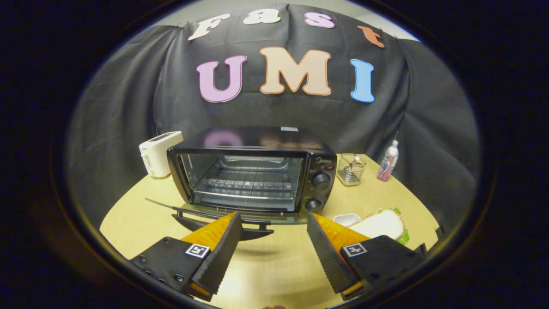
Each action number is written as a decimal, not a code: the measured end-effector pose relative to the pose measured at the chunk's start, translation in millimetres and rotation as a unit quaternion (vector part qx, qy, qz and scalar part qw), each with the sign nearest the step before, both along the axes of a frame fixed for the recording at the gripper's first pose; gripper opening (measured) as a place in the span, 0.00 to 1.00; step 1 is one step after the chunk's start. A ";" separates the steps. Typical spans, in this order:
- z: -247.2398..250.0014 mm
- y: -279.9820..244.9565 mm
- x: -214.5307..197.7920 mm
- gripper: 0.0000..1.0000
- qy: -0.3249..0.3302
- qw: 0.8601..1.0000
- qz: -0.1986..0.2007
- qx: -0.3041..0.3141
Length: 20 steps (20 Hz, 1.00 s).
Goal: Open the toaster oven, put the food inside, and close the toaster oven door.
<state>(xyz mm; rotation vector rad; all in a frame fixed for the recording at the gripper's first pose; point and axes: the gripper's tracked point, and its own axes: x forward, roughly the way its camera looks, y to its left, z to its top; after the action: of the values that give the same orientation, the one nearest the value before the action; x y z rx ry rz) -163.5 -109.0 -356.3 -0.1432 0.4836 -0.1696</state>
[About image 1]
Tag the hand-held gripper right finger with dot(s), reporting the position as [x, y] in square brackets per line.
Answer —
[328, 257]

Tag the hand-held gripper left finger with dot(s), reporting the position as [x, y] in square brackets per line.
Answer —
[223, 253]

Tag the sandwich with lettuce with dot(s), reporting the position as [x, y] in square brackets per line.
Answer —
[379, 225]

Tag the black toaster oven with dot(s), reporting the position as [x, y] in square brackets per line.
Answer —
[253, 171]

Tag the white pop-up toaster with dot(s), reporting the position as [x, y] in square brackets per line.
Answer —
[158, 152]

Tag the small white dish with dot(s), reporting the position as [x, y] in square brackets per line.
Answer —
[346, 219]

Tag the pink and white bottle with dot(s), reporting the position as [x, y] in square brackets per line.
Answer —
[388, 162]

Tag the black backdrop cloth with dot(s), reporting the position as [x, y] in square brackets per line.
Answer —
[274, 86]

